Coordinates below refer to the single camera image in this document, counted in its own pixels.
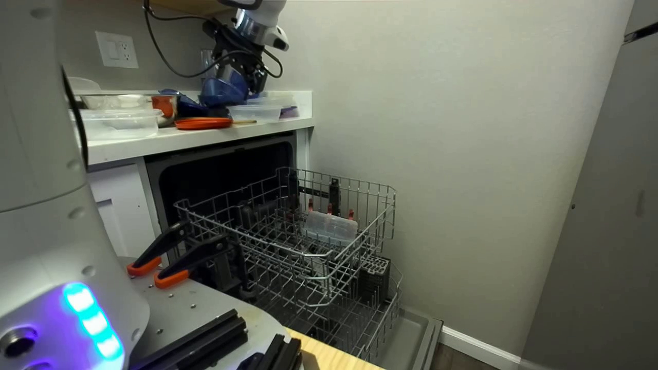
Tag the dark blue lid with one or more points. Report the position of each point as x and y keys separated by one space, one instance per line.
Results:
x=187 y=105

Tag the black aluminium rail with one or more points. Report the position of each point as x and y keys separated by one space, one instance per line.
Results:
x=200 y=339
x=277 y=354

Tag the red lid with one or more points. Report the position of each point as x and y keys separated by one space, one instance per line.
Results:
x=203 y=123

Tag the lower dishwasher rack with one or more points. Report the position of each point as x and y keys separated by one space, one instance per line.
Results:
x=349 y=318

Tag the small clear plastic container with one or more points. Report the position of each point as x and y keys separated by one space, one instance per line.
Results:
x=254 y=112

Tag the metal bowl with orange cup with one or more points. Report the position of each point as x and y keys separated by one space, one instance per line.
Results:
x=165 y=108

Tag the white bowl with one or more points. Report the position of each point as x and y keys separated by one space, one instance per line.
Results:
x=82 y=85

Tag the dishwasher door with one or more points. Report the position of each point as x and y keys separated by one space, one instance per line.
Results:
x=411 y=339

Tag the black cutlery basket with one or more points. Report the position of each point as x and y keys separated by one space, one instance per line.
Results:
x=374 y=280

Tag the grey door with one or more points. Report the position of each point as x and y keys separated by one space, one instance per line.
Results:
x=601 y=205

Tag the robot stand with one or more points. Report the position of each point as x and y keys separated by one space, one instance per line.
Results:
x=205 y=313

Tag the white cabinet door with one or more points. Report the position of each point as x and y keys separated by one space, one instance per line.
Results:
x=121 y=210

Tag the upper dishwasher rack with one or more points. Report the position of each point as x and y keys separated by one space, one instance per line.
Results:
x=288 y=246

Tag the dishwasher rack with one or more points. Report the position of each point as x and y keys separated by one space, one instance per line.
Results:
x=349 y=318
x=288 y=246

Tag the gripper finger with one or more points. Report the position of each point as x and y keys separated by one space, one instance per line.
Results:
x=222 y=64
x=257 y=79

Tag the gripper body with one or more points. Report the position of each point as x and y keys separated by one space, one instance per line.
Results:
x=234 y=49

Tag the wooden stick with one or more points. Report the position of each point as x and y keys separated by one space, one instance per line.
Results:
x=244 y=122

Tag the large clear plastic container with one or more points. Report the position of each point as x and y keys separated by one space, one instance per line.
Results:
x=121 y=123

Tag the white wall socket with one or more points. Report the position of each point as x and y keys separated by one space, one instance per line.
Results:
x=117 y=50

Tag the clear plastic lid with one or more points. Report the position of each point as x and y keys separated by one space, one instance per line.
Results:
x=277 y=98

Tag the blue bowl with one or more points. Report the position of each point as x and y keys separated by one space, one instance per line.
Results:
x=221 y=92

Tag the dishwasher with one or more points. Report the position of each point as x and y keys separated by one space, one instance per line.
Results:
x=226 y=174

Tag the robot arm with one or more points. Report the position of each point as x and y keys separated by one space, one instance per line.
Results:
x=41 y=205

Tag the black clamp with orange tips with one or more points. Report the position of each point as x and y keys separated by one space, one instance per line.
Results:
x=154 y=254
x=190 y=264

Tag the clear glass dish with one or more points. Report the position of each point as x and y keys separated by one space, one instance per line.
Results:
x=115 y=101

